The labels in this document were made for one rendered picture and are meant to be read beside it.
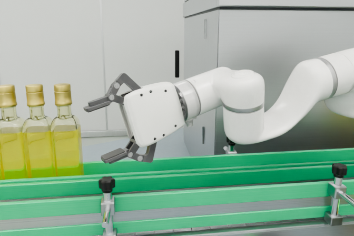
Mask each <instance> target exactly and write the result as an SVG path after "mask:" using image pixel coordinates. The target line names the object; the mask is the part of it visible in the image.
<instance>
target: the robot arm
mask: <svg viewBox="0 0 354 236"><path fill-rule="evenodd" d="M123 83H125V84H126V85H127V86H128V87H129V88H130V89H131V90H129V91H126V92H123V93H121V94H119V95H117V92H118V90H119V88H120V86H121V85H122V84H123ZM264 91H265V85H264V79H263V77H262V76H261V75H260V74H258V73H256V72H254V71H252V70H239V71H236V70H231V69H229V68H227V67H218V68H215V69H213V70H210V71H207V72H204V73H202V74H199V75H196V76H193V77H190V78H187V79H185V80H182V81H179V82H176V83H174V84H172V83H170V82H160V83H154V84H150V85H146V86H142V87H140V86H139V85H137V84H136V83H135V82H134V81H133V80H132V79H131V78H130V77H129V76H128V75H127V74H126V73H121V74H120V75H119V76H118V77H117V78H116V79H115V81H114V82H113V83H112V84H111V86H110V88H109V90H108V92H107V93H106V94H105V96H104V97H101V98H98V99H95V100H92V101H89V102H88V106H85V107H83V109H84V110H85V111H86V112H88V113H89V112H92V111H95V110H98V109H101V108H103V107H106V106H109V105H110V103H112V102H115V103H118V106H119V109H120V112H121V116H122V119H123V122H124V125H125V128H126V131H127V134H128V137H129V139H130V140H129V142H128V144H127V145H126V147H125V148H124V149H122V148H118V149H116V150H113V151H111V152H109V153H106V154H103V155H101V160H102V161H103V162H104V163H109V164H112V163H115V162H117V161H119V160H122V159H124V158H126V157H128V158H131V159H134V160H136V161H138V162H147V163H151V162H153V158H154V154H155V148H156V144H157V141H159V140H161V139H163V138H165V137H167V136H169V135H170V134H172V133H173V132H175V131H176V130H178V129H179V128H181V127H182V126H183V125H184V124H186V126H187V127H191V126H193V120H194V119H196V118H197V116H199V115H201V114H203V113H206V112H208V111H210V110H213V109H216V108H217V107H220V106H223V121H224V131H225V134H226V136H227V137H228V139H229V140H231V141H232V142H234V143H237V144H244V145H245V144H255V143H259V142H263V141H266V140H269V139H272V138H275V137H278V136H280V135H283V134H284V133H286V132H287V131H289V130H290V129H292V128H293V127H294V126H295V125H296V124H297V123H298V122H299V121H300V120H301V119H302V118H304V117H305V116H306V115H307V114H308V112H309V111H310V110H311V109H312V108H313V107H314V105H315V104H316V103H318V102H320V101H323V100H324V103H325V105H326V107H327V108H328V109H329V110H331V111H332V112H334V113H336V114H339V115H342V116H345V117H349V118H353V119H354V48H350V49H347V50H343V51H339V52H335V53H332V54H328V55H324V56H321V57H317V58H313V59H310V60H305V61H302V62H300V63H299V64H298V65H297V66H296V67H295V68H294V70H293V71H292V73H291V75H290V76H289V78H288V80H287V82H286V84H285V86H284V88H283V90H282V93H281V95H280V96H279V98H278V100H277V101H276V102H275V104H274V105H273V106H272V107H271V108H270V109H269V110H268V111H266V112H265V113H264ZM146 146H147V149H146V153H145V154H138V153H136V152H137V150H138V149H139V147H141V148H144V147H146Z"/></svg>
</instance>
